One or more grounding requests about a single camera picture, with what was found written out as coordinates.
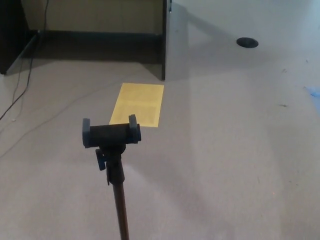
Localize thin grey cable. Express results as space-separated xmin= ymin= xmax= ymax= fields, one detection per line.
xmin=11 ymin=56 xmax=26 ymax=108

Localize yellow paper sheet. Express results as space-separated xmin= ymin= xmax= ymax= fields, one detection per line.
xmin=109 ymin=82 xmax=165 ymax=128

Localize black round floor disc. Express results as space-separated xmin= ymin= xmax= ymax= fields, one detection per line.
xmin=236 ymin=37 xmax=260 ymax=48

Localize black tripod with phone holder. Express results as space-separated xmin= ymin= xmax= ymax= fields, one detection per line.
xmin=81 ymin=114 xmax=143 ymax=240

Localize light grey floor cable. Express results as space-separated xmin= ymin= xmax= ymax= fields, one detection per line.
xmin=0 ymin=83 xmax=123 ymax=158

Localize black floor cable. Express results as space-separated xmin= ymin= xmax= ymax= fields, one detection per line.
xmin=0 ymin=0 xmax=50 ymax=121

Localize blue plastic scrap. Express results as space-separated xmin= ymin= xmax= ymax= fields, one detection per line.
xmin=303 ymin=85 xmax=320 ymax=107

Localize dark wooden desk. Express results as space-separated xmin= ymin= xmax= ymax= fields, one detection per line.
xmin=0 ymin=0 xmax=174 ymax=81

